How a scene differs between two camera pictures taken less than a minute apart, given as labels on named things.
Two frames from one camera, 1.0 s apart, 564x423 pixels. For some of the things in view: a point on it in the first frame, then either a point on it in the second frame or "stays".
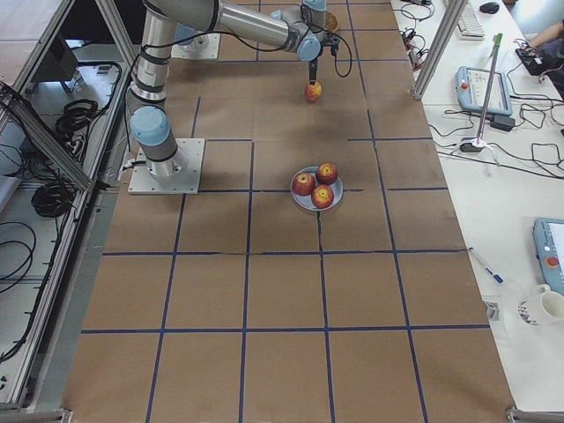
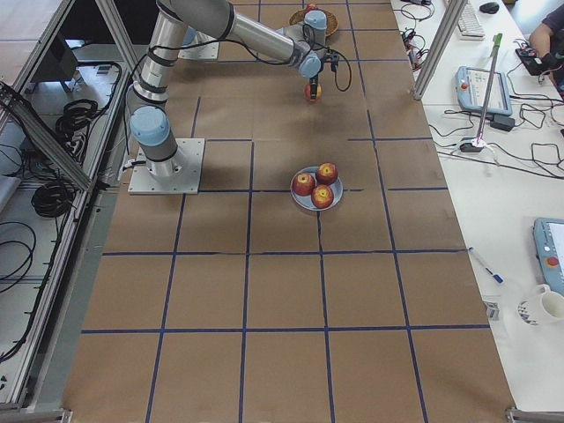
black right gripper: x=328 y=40 -> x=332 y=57
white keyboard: x=470 y=26 stays
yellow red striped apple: x=314 y=91 stays
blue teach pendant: x=471 y=85 stays
